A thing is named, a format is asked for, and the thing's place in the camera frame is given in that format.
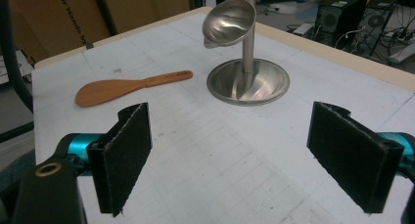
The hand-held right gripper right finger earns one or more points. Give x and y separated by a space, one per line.
352 155

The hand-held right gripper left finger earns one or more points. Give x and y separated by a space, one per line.
127 158

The wooden rice paddle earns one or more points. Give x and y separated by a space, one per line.
101 92

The steel utensil stand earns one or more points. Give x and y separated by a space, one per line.
248 83

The white grid mat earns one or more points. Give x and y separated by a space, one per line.
212 152

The black computer tower green label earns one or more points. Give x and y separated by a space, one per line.
336 22

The large cardboard sheet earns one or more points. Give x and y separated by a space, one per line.
49 18

